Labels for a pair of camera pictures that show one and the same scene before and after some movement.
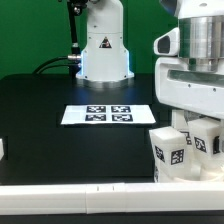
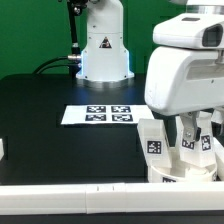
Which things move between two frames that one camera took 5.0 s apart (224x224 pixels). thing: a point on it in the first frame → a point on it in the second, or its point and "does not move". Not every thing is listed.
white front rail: (94, 198) does not move
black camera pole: (75, 8) does not move
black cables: (36, 72) does not move
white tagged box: (170, 154) → (154, 142)
